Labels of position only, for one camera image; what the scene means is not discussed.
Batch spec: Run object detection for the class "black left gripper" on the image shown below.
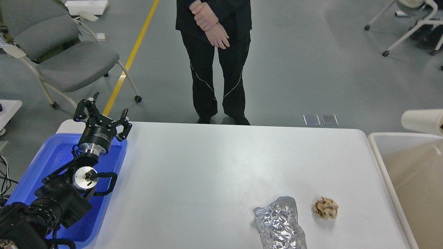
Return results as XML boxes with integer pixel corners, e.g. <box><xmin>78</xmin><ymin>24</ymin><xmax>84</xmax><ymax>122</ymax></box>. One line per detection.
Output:
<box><xmin>73</xmin><ymin>92</ymin><xmax>132</xmax><ymax>156</ymax></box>

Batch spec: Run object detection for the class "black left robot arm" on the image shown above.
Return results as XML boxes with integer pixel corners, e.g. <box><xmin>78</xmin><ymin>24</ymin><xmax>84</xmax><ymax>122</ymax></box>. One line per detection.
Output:
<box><xmin>1</xmin><ymin>92</ymin><xmax>132</xmax><ymax>249</ymax></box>

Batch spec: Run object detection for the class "grey office chair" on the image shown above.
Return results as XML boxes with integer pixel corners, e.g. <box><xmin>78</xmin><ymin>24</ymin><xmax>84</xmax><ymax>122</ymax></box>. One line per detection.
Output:
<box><xmin>1</xmin><ymin>0</ymin><xmax>142</xmax><ymax>109</ymax></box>

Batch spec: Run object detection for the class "white side table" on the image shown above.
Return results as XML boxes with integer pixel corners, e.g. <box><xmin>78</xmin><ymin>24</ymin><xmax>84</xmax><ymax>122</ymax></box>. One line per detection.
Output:
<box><xmin>0</xmin><ymin>99</ymin><xmax>22</xmax><ymax>136</ymax></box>

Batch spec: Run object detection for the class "white box on floor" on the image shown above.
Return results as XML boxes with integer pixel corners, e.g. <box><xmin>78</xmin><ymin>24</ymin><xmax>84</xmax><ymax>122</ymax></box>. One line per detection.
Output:
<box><xmin>65</xmin><ymin>0</ymin><xmax>109</xmax><ymax>16</ymax></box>

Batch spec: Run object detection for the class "person in black clothes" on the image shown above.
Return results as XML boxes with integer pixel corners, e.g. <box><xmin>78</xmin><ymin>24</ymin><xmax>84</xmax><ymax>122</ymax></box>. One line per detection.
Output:
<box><xmin>175</xmin><ymin>0</ymin><xmax>252</xmax><ymax>126</ymax></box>

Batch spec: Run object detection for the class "crumpled aluminium foil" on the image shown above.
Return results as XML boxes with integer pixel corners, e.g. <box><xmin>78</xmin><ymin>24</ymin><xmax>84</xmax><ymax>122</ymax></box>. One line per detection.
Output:
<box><xmin>253</xmin><ymin>196</ymin><xmax>307</xmax><ymax>249</ymax></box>

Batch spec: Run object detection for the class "left metal floor plate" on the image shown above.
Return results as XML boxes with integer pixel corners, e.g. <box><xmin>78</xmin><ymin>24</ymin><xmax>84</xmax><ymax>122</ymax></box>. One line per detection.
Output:
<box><xmin>303</xmin><ymin>114</ymin><xmax>321</xmax><ymax>126</ymax></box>

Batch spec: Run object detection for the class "metal floor plate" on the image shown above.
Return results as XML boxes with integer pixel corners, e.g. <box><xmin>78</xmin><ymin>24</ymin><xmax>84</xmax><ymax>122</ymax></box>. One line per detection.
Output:
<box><xmin>303</xmin><ymin>114</ymin><xmax>321</xmax><ymax>126</ymax></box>
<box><xmin>321</xmin><ymin>114</ymin><xmax>339</xmax><ymax>126</ymax></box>

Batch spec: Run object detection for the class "right metal floor plate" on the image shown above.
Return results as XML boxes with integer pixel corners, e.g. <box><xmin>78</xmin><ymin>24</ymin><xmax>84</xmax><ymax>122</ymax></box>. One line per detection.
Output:
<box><xmin>321</xmin><ymin>114</ymin><xmax>339</xmax><ymax>126</ymax></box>

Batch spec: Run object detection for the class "crumpled brown paper ball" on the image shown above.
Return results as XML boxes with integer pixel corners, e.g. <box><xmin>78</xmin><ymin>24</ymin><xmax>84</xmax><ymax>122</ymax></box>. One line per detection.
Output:
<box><xmin>312</xmin><ymin>196</ymin><xmax>339</xmax><ymax>220</ymax></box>

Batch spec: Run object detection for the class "beige plastic bin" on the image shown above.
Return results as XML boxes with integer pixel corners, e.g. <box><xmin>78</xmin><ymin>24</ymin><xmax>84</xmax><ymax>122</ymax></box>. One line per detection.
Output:
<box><xmin>368</xmin><ymin>132</ymin><xmax>443</xmax><ymax>249</ymax></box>

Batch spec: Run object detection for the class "white chair on wheels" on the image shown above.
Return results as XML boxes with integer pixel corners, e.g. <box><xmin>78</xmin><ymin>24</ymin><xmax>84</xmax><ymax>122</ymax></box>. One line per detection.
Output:
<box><xmin>363</xmin><ymin>0</ymin><xmax>443</xmax><ymax>57</ymax></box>

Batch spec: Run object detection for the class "black cable bundle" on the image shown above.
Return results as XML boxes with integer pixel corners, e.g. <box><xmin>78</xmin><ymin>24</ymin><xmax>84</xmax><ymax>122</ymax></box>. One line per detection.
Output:
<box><xmin>0</xmin><ymin>154</ymin><xmax>18</xmax><ymax>208</ymax></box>

